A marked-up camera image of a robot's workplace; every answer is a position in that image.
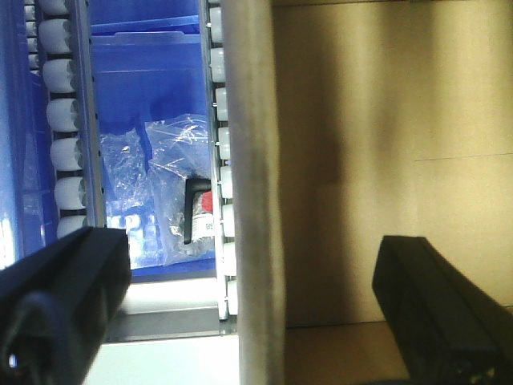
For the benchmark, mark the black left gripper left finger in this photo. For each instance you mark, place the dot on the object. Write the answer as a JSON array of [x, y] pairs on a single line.
[[57, 304]]

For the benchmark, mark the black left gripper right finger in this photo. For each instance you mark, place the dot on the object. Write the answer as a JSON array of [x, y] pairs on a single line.
[[447, 330]]

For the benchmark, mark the brown cardboard box black print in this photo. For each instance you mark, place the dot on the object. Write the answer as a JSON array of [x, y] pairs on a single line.
[[352, 120]]

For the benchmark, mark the blue bin far left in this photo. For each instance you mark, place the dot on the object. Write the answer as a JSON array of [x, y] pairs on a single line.
[[28, 213]]

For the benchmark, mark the clear plastic bag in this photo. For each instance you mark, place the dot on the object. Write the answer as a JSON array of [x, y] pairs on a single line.
[[146, 170]]

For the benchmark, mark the white roller track right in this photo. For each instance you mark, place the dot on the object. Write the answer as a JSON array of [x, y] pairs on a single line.
[[211, 27]]

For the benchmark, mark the white roller track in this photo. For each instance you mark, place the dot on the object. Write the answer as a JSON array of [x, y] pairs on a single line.
[[59, 44], [211, 27]]

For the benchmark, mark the blue plastic storage bin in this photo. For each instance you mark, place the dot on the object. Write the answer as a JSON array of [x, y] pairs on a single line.
[[148, 66]]

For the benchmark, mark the white roller track left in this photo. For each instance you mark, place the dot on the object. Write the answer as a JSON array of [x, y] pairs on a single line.
[[59, 44]]

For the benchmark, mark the metal shelf front rail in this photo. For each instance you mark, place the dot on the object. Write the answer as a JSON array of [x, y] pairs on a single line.
[[184, 308]]

